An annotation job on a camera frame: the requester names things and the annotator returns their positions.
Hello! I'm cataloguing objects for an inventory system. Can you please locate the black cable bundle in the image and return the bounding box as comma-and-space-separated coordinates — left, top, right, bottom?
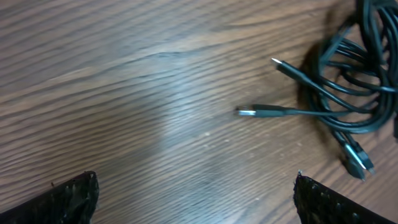
234, 0, 398, 181

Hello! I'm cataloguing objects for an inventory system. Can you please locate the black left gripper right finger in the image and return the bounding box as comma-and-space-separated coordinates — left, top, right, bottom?
293, 173, 394, 224

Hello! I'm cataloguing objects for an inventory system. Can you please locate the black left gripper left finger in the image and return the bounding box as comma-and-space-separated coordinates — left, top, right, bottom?
1, 171, 100, 224

